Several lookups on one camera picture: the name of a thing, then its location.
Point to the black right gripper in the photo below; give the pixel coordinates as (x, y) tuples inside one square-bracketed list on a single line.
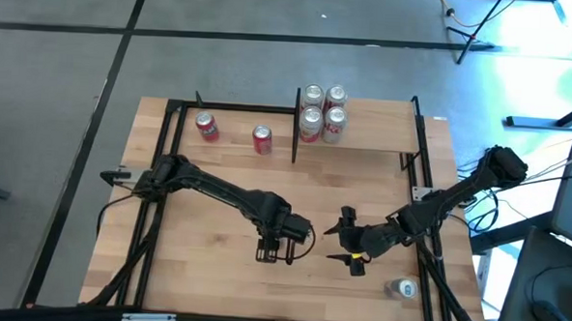
[(367, 241)]

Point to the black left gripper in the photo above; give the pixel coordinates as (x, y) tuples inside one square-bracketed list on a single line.
[(295, 228)]

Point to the blue silver Red Bull can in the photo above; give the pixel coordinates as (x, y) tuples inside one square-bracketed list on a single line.
[(404, 288), (313, 93)]

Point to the red Fanta can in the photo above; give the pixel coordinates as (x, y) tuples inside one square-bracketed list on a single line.
[(262, 141), (208, 128)]

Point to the pink white Spindrift can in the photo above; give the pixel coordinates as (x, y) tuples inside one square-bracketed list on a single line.
[(312, 123)]

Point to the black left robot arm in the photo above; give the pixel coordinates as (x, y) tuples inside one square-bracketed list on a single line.
[(217, 189)]

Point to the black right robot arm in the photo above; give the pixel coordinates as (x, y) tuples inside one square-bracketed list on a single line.
[(458, 192)]

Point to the wooden shelf with black posts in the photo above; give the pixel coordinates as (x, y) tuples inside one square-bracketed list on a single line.
[(384, 131)]

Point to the grey side desk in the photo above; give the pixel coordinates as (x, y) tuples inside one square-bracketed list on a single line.
[(527, 277)]

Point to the black desk foot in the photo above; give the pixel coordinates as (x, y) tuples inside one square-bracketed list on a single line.
[(534, 122)]

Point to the black tripod stand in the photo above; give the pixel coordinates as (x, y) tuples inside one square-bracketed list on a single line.
[(470, 39)]

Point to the silver frame bracket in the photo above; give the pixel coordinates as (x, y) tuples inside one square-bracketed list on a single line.
[(148, 317)]

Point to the black aluminium table frame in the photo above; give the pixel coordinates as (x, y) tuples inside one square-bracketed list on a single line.
[(240, 107)]

